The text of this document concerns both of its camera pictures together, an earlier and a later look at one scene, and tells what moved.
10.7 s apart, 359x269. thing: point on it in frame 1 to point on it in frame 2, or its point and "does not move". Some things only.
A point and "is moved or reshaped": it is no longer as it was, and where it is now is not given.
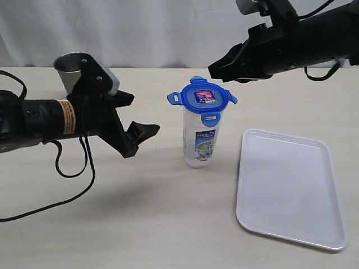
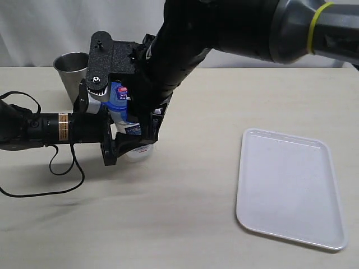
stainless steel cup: [69, 66] does not move
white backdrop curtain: [132, 33] does not move
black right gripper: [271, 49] to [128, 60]
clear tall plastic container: [201, 142] to [117, 105]
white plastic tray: [288, 186] does not move
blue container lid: [205, 98] is moved or reshaped
